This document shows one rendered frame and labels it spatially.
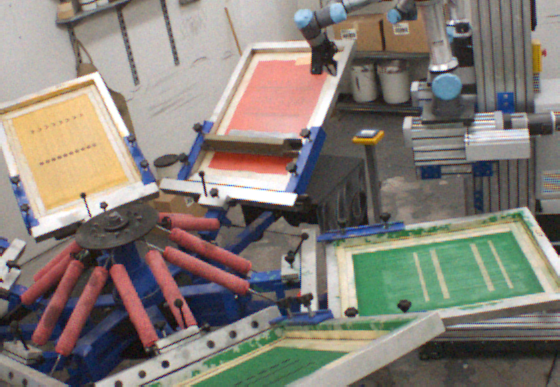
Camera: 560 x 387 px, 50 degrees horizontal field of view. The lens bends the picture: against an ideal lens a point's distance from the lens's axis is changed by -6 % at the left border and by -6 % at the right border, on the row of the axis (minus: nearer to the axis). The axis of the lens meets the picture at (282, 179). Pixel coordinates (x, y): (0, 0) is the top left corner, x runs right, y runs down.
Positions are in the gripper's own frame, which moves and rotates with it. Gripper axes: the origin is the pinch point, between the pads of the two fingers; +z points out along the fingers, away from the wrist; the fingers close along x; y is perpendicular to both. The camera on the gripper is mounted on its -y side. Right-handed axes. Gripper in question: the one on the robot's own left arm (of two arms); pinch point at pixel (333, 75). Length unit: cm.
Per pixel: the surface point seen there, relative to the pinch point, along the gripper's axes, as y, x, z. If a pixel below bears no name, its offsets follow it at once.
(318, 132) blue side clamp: -28.7, -3.1, 0.8
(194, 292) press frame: -108, 8, -16
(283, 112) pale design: -16.1, 21.3, 5.7
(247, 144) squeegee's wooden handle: -39.0, 25.0, -2.9
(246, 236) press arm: -70, 25, 21
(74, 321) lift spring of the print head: -136, 20, -50
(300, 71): 7.1, 21.9, 5.7
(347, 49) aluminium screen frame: 17.0, -0.1, 2.2
